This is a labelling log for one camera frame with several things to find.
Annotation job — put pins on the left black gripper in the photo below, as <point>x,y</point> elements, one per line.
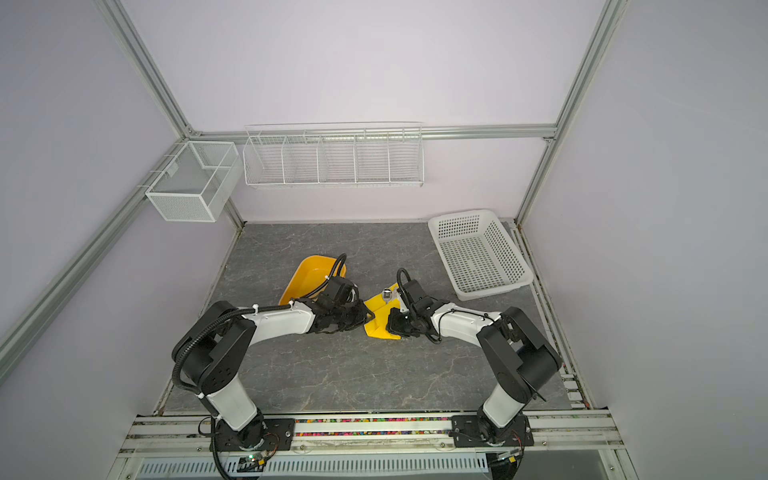
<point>361,315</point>

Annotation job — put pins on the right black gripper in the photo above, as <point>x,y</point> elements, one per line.
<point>394,323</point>

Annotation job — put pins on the yellow paper napkin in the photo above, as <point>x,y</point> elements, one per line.
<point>376,328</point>

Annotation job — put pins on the white perforated plastic basket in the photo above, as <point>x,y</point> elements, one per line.
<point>479,255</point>

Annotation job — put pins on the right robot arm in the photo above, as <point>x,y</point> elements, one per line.
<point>522,360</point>

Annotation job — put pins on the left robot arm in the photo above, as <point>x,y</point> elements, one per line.
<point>208,357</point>

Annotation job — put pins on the yellow plastic tray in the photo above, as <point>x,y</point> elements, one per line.
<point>306,281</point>

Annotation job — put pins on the white vent grille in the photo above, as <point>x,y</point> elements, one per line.
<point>319,466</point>

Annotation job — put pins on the white mesh box basket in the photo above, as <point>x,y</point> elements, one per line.
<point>197,182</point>

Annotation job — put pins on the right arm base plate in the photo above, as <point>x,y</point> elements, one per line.
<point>475,431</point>

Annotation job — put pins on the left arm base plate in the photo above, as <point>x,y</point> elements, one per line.
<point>267,435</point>

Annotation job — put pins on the white wire shelf rack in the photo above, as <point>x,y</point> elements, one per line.
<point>344,154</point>

